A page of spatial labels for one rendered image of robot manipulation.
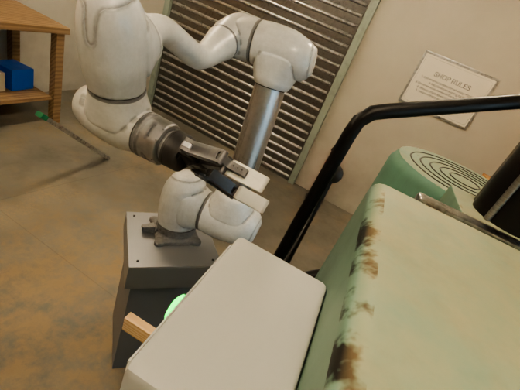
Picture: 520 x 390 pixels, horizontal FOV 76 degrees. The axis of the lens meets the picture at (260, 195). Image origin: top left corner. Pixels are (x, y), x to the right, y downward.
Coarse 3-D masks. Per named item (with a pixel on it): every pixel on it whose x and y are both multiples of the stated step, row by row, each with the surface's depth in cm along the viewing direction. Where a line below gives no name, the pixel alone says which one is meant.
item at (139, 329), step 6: (126, 318) 72; (132, 318) 73; (138, 318) 73; (126, 324) 73; (132, 324) 72; (138, 324) 72; (144, 324) 72; (126, 330) 74; (132, 330) 73; (138, 330) 72; (144, 330) 71; (150, 330) 72; (132, 336) 73; (138, 336) 73; (144, 336) 72
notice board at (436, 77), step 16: (432, 64) 290; (448, 64) 286; (416, 80) 299; (432, 80) 295; (448, 80) 290; (464, 80) 285; (480, 80) 281; (496, 80) 276; (400, 96) 309; (416, 96) 303; (432, 96) 298; (448, 96) 294; (464, 96) 289; (480, 96) 284; (464, 128) 297
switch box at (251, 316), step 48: (240, 240) 20; (192, 288) 16; (240, 288) 16; (288, 288) 18; (192, 336) 13; (240, 336) 14; (288, 336) 15; (144, 384) 12; (192, 384) 12; (240, 384) 12; (288, 384) 13
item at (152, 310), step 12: (120, 288) 157; (156, 288) 131; (168, 288) 133; (180, 288) 135; (120, 300) 151; (132, 300) 130; (144, 300) 132; (156, 300) 135; (168, 300) 137; (120, 312) 147; (132, 312) 134; (144, 312) 136; (156, 312) 139; (120, 324) 142; (156, 324) 144; (120, 336) 141; (120, 348) 145; (132, 348) 148; (120, 360) 150
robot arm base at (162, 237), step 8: (152, 216) 139; (144, 224) 130; (152, 224) 131; (152, 232) 131; (160, 232) 129; (168, 232) 127; (176, 232) 128; (184, 232) 129; (192, 232) 133; (160, 240) 127; (168, 240) 128; (176, 240) 129; (184, 240) 130; (192, 240) 132
